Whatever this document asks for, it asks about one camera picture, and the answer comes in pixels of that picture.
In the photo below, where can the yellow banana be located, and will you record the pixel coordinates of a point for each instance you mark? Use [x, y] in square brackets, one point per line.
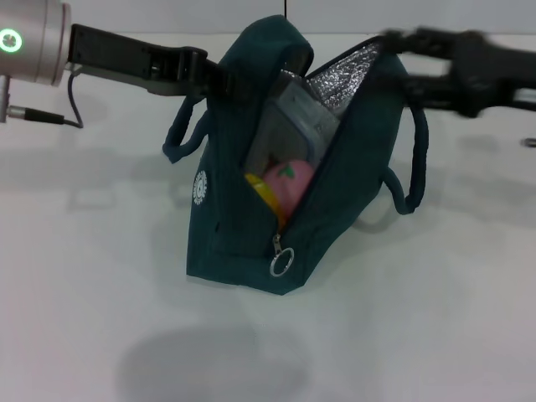
[268, 194]

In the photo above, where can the clear plastic lunch box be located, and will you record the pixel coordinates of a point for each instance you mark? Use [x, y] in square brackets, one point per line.
[289, 130]

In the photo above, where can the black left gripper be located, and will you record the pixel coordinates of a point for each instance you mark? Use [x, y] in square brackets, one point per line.
[134, 67]

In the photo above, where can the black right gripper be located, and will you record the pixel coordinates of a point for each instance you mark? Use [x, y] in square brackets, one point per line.
[494, 75]

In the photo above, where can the pink peach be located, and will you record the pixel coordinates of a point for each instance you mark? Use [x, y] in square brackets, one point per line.
[289, 184]

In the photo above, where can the dark teal insulated lunch bag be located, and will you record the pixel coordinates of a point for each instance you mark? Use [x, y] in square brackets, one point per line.
[360, 176]

